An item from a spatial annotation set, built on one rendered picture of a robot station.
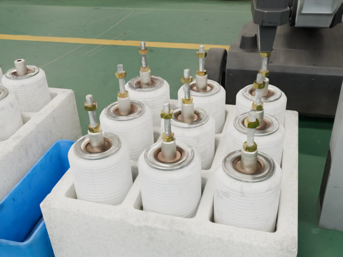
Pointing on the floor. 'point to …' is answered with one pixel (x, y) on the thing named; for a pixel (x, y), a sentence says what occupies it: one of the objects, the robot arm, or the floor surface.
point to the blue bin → (32, 205)
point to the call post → (333, 177)
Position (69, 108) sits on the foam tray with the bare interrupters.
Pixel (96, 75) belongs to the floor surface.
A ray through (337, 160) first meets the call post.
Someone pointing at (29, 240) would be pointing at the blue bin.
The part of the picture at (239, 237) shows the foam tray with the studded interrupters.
